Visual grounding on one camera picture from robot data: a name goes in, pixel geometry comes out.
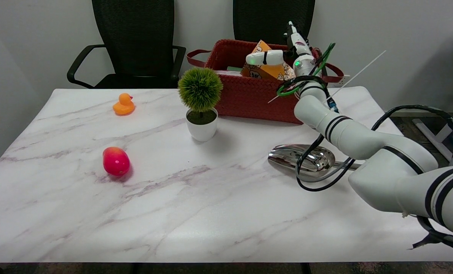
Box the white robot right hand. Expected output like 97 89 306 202
245 21 315 66

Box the orange popcorn box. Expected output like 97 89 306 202
241 40 297 81

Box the red woven basket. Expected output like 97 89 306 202
187 39 345 125

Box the green plant in white pot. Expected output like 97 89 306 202
177 67 224 143

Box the shiny metal scoop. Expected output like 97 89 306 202
268 144 364 180

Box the black mesh armrest office chair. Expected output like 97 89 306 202
67 0 187 89

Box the orange rubber duck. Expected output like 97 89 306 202
112 93 136 116

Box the red toy mango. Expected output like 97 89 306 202
102 147 131 176

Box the green and black cable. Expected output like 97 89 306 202
276 42 337 98

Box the white wall outlet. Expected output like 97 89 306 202
331 75 351 88

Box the thin white cable tie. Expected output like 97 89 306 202
268 50 387 104

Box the long black cable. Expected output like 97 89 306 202
295 105 453 192

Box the white desk frame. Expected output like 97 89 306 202
412 37 453 171

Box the short black cable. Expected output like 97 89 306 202
407 216 453 254

